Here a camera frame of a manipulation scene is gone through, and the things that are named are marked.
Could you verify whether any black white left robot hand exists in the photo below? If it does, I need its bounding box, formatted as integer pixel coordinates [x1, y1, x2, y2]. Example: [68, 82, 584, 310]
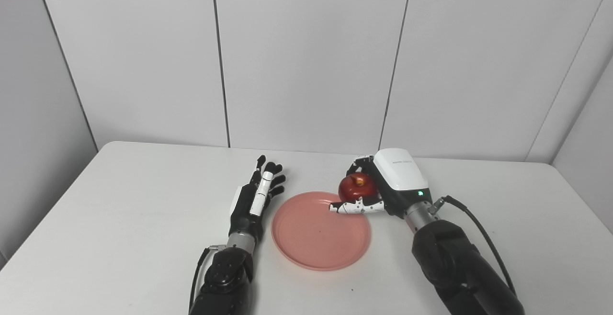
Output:
[229, 155, 286, 238]

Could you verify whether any red apple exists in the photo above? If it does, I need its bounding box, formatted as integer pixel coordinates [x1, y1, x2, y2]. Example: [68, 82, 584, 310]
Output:
[338, 173, 376, 203]

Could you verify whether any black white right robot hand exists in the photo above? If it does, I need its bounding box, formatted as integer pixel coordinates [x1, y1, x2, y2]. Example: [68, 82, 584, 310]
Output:
[329, 148, 431, 220]

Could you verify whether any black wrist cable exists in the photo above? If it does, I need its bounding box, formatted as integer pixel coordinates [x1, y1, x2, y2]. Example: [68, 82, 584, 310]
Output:
[189, 244, 227, 312]
[429, 195, 518, 297]

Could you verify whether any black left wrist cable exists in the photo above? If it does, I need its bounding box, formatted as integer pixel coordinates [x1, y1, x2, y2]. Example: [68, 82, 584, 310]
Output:
[189, 244, 227, 312]

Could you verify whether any pink round plate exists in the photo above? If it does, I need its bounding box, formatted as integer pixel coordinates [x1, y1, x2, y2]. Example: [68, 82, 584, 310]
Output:
[271, 191, 372, 271]

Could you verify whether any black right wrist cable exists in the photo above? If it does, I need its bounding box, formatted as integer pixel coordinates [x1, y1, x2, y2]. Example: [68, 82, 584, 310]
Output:
[429, 195, 518, 297]

